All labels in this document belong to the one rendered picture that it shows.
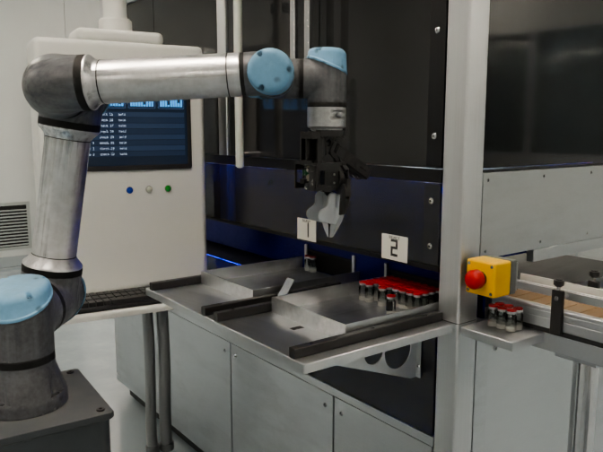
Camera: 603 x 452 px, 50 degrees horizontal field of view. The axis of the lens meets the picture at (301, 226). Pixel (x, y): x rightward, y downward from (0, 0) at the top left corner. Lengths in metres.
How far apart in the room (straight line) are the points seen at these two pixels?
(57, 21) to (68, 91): 5.62
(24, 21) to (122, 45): 4.69
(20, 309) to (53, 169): 0.28
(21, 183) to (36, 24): 1.48
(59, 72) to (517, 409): 1.25
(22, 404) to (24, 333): 0.13
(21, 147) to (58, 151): 5.29
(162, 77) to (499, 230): 0.79
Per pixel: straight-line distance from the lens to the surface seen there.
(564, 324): 1.41
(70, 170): 1.32
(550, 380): 1.79
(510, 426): 1.69
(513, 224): 1.52
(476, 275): 1.33
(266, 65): 1.09
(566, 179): 1.68
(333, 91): 1.23
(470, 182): 1.39
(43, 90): 1.19
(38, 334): 1.25
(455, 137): 1.38
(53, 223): 1.33
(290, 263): 1.92
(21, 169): 6.61
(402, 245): 1.50
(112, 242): 2.04
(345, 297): 1.61
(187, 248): 2.11
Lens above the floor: 1.30
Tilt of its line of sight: 9 degrees down
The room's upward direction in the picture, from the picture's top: straight up
